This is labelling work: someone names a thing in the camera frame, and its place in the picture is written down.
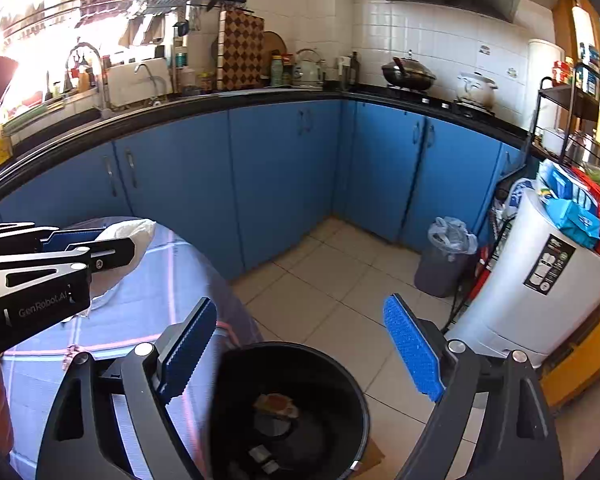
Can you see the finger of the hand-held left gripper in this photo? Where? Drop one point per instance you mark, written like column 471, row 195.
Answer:
column 105, row 255
column 72, row 240

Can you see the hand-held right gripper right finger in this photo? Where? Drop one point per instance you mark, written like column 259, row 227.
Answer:
column 412, row 345

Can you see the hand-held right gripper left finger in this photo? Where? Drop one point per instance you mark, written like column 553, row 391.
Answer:
column 190, row 345

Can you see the black trash bin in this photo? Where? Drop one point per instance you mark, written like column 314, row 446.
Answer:
column 240, row 360

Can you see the blue checked tablecloth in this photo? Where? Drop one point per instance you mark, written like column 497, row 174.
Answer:
column 145, row 310

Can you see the grey waste bin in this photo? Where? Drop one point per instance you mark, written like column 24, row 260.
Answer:
column 437, row 275

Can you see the red cylinder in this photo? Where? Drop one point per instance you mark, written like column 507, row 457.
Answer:
column 486, row 275

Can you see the orange snack wrapper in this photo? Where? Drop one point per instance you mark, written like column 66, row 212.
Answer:
column 276, row 404

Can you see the clear bin liner bag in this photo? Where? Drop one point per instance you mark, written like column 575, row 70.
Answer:
column 452, row 235

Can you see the white washing machine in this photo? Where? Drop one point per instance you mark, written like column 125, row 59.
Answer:
column 515, row 285

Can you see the brown cardboard sheet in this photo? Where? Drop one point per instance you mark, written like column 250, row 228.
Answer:
column 372, row 460

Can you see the white paper scrap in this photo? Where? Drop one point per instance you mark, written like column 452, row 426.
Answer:
column 260, row 456

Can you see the white and blue plastic bag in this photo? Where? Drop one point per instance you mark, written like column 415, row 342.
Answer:
column 517, row 197

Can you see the steel kitchen faucet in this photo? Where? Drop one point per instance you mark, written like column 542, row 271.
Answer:
column 97, row 60

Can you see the blue kitchen cabinets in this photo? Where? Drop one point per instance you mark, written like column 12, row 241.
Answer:
column 280, row 170

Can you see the blue wet wipes pack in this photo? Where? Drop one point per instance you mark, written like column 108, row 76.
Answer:
column 577, row 222

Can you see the blue and white packet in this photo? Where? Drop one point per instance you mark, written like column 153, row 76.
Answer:
column 562, row 182

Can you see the checkered wooden cutting board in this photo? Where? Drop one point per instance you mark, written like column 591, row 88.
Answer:
column 241, row 50

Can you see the green jar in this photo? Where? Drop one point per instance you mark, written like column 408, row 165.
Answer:
column 276, row 72

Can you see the white clay pot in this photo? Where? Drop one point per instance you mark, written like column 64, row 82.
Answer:
column 476, row 90

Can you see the black wok with lid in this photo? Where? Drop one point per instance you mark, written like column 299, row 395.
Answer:
column 410, row 75

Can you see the round wooden board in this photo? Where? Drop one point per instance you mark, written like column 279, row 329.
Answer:
column 275, row 42

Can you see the pale green kettle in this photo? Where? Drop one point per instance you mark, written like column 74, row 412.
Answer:
column 307, row 70

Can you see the black metal shelf rack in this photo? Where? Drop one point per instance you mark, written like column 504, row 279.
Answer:
column 575, row 97

